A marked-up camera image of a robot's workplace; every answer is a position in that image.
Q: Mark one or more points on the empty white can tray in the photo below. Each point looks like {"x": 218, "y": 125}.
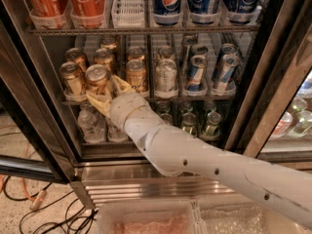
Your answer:
{"x": 128, "y": 13}

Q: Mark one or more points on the clear plastic bin right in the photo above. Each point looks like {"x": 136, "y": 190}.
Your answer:
{"x": 235, "y": 214}

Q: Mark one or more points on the clear plastic bin left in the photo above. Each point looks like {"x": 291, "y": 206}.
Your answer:
{"x": 155, "y": 216}

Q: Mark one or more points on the steel fridge body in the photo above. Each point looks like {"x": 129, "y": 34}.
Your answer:
{"x": 276, "y": 59}

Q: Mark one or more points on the orange can front left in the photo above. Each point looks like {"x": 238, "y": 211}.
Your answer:
{"x": 73, "y": 78}

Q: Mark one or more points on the orange can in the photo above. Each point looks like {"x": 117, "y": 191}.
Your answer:
{"x": 78, "y": 56}
{"x": 73, "y": 78}

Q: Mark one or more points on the middle wire shelf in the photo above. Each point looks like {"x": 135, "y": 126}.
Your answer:
{"x": 154, "y": 99}

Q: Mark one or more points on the blue silver can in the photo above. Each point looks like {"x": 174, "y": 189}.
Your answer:
{"x": 226, "y": 50}
{"x": 199, "y": 50}
{"x": 195, "y": 73}
{"x": 225, "y": 71}

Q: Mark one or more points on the blue silver can front right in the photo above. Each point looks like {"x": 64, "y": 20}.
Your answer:
{"x": 225, "y": 71}

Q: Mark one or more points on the blue silver can back left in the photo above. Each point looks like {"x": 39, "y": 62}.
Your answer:
{"x": 199, "y": 50}

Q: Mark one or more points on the red cola can right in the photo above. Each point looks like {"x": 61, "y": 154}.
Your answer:
{"x": 88, "y": 13}

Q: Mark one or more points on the orange can column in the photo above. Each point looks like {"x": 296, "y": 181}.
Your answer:
{"x": 105, "y": 57}
{"x": 136, "y": 75}
{"x": 108, "y": 42}
{"x": 135, "y": 53}
{"x": 96, "y": 77}

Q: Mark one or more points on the water bottle left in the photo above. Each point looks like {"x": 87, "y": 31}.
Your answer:
{"x": 91, "y": 127}

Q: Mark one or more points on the blue silver can front left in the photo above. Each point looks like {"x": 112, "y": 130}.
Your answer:
{"x": 195, "y": 73}

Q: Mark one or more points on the top wire shelf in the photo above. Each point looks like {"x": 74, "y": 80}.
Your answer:
{"x": 144, "y": 31}

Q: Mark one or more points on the open fridge door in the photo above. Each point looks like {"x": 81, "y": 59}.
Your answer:
{"x": 23, "y": 99}

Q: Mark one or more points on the water bottle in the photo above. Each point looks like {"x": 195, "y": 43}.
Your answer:
{"x": 115, "y": 134}
{"x": 91, "y": 127}

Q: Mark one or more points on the blue pepsi can left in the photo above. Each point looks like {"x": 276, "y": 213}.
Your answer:
{"x": 166, "y": 12}

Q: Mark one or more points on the clear plastic bin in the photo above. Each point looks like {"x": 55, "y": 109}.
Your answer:
{"x": 235, "y": 214}
{"x": 155, "y": 216}

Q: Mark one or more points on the water bottle middle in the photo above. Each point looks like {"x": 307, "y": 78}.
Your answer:
{"x": 115, "y": 134}

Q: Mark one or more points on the blue silver can back right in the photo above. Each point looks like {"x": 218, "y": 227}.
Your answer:
{"x": 226, "y": 50}

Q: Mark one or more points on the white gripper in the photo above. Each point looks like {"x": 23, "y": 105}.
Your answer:
{"x": 124, "y": 107}

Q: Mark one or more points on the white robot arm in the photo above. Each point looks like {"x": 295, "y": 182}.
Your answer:
{"x": 173, "y": 151}

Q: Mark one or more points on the green can middle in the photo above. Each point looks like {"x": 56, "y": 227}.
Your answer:
{"x": 188, "y": 123}

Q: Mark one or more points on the orange can back left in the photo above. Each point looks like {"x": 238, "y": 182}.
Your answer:
{"x": 78, "y": 56}

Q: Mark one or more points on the wire shelf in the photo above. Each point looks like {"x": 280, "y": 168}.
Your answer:
{"x": 144, "y": 31}
{"x": 154, "y": 99}

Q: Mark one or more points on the green can right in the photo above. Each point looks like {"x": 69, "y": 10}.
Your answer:
{"x": 211, "y": 124}

